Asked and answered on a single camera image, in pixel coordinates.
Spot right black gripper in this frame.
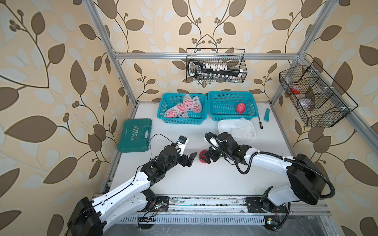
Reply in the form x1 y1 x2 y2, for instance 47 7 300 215
198 144 231 163

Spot white foam net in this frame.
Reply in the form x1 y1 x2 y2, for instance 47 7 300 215
236 118 253 132
232 128 255 139

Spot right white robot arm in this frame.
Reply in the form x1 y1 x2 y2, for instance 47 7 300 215
200 132 336 210

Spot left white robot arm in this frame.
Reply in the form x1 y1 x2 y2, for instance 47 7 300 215
66 142 197 236

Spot white plastic tub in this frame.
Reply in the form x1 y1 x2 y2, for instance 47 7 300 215
218 120 256 139

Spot right teal plastic basket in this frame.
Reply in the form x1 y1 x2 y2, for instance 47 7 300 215
207 91 258 121

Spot teal plastic basket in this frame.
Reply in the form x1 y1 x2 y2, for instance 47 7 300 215
207 91 258 121
157 93 207 125

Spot left teal plastic basket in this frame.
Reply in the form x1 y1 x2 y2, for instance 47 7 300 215
157 93 207 125

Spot green plastic tool case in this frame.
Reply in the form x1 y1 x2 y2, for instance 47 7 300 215
117 119 152 153

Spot row of glass vials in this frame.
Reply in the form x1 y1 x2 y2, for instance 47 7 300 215
197 74 244 83

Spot black white tool set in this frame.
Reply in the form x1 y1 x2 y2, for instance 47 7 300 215
186 60 244 77

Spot red tape roll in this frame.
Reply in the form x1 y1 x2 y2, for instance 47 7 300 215
291 86 302 94

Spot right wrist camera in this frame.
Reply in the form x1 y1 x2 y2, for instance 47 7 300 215
205 133 219 147

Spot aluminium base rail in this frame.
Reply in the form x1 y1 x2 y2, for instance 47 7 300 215
85 194 330 215

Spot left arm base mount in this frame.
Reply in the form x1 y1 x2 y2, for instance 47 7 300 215
143 196 169 212

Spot black handled screwdriver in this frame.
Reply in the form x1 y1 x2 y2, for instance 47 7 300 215
258 116 263 129

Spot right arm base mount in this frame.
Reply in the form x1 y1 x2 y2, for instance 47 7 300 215
245 197 287 214

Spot back black wire basket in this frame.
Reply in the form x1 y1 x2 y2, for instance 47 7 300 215
186 48 248 83

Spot side black wire basket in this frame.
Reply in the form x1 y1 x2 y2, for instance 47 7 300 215
279 61 358 128

